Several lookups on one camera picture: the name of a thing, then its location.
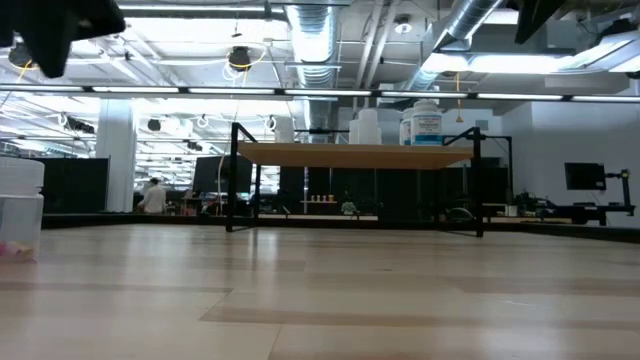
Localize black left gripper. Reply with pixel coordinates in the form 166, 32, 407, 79
0, 0, 127, 80

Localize white melatonin bottle blue label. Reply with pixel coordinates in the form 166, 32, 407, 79
410, 98, 444, 147

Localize white cup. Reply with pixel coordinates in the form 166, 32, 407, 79
399, 106, 414, 147

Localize black monitor on arm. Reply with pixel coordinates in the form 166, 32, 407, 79
564, 161, 607, 191

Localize wooden shelf black legs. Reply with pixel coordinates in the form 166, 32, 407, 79
225, 122, 514, 239

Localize white building column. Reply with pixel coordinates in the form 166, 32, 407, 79
95, 98, 137, 214

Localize black office partition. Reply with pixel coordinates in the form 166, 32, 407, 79
38, 157, 110, 216

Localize person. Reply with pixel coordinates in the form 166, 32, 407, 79
136, 176, 168, 215

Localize black desk equipment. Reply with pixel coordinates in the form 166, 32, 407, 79
514, 191, 609, 226

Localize black office monitor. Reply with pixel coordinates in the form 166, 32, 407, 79
193, 155, 254, 194

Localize slanted silver ventilation duct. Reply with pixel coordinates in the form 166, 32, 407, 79
399, 0, 504, 96

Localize black ceiling rig camera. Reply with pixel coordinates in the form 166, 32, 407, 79
228, 45, 253, 72

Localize black rig frame bar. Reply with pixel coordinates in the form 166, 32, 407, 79
0, 83, 640, 103

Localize wide silver ventilation duct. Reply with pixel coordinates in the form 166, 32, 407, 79
285, 0, 342, 132

